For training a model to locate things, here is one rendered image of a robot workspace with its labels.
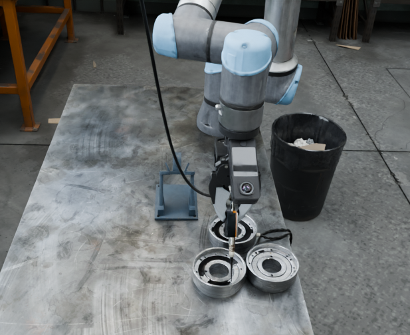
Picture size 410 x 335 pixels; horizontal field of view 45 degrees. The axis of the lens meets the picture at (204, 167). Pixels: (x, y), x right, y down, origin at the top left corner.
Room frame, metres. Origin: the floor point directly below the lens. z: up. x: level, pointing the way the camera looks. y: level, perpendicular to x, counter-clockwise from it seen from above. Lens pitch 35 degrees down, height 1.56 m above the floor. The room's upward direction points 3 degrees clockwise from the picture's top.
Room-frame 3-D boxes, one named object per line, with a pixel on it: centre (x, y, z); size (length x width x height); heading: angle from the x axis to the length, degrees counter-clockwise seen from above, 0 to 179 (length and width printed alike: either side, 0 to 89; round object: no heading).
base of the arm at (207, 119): (1.31, -0.04, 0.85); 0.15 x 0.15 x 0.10
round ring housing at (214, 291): (0.68, -0.04, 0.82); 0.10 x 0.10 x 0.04
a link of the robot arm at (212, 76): (1.31, -0.05, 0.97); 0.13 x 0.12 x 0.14; 78
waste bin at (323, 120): (1.94, -0.46, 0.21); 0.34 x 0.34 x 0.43
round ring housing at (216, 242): (0.80, -0.07, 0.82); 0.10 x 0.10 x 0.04
